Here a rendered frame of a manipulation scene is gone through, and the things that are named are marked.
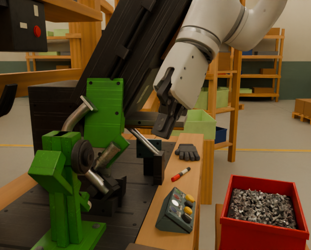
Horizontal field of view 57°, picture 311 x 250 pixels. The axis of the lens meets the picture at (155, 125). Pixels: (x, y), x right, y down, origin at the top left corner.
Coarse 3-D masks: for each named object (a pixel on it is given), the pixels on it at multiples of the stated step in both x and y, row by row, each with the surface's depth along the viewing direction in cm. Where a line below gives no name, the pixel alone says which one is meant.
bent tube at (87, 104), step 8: (80, 96) 83; (88, 104) 83; (80, 112) 84; (72, 120) 84; (64, 128) 84; (72, 128) 86; (88, 176) 83; (96, 176) 83; (96, 184) 82; (104, 184) 82; (104, 192) 82
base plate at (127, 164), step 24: (168, 144) 148; (120, 168) 116; (48, 192) 95; (144, 192) 95; (0, 216) 81; (24, 216) 81; (48, 216) 81; (96, 216) 81; (120, 216) 81; (144, 216) 81; (0, 240) 70; (24, 240) 70; (120, 240) 70
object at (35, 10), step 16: (16, 0) 78; (32, 0) 85; (0, 16) 77; (16, 16) 78; (32, 16) 85; (0, 32) 78; (16, 32) 79; (32, 32) 86; (0, 48) 79; (16, 48) 79; (32, 48) 86
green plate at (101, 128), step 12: (96, 84) 87; (108, 84) 86; (120, 84) 86; (96, 96) 87; (108, 96) 86; (120, 96) 85; (108, 108) 86; (120, 108) 85; (96, 120) 86; (108, 120) 86; (120, 120) 85; (84, 132) 87; (96, 132) 86; (108, 132) 86; (120, 132) 85; (96, 144) 86; (108, 144) 85
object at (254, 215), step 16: (240, 176) 103; (240, 192) 100; (256, 192) 99; (272, 192) 101; (288, 192) 99; (224, 208) 81; (240, 208) 88; (256, 208) 87; (272, 208) 89; (288, 208) 89; (224, 224) 77; (240, 224) 75; (256, 224) 73; (272, 224) 80; (288, 224) 81; (304, 224) 73; (224, 240) 78; (240, 240) 76; (256, 240) 75; (272, 240) 73; (288, 240) 72; (304, 240) 71
